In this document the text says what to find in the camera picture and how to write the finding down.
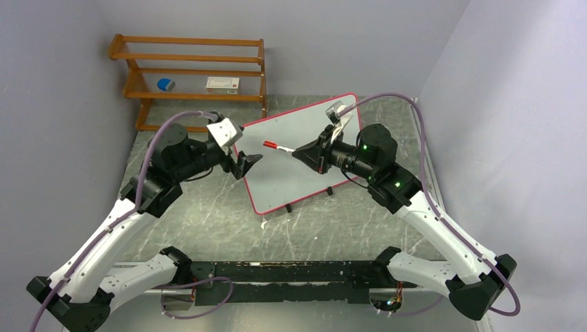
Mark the aluminium frame rail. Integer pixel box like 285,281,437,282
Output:
62,260,494,332

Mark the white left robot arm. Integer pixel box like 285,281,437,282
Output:
26,118,260,331

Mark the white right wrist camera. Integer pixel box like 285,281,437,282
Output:
325,101,353,144

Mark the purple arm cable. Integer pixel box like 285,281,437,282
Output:
28,109,235,332
336,93,521,318

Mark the wooden shelf rack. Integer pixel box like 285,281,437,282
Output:
107,34,268,131

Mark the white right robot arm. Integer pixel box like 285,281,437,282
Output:
291,124,517,321

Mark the blue whiteboard eraser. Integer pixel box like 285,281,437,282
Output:
156,78,176,92

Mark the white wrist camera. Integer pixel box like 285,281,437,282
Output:
325,101,353,144
206,118,240,147

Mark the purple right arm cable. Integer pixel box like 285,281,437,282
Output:
336,93,521,318

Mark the red capped whiteboard marker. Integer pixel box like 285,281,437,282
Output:
263,140,295,154

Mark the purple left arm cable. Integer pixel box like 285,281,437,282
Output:
28,109,235,332

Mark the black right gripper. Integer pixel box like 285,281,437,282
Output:
293,124,377,181

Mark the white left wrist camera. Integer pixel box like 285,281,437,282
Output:
206,118,240,147

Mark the white red card box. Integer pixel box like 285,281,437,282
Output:
206,76,240,91

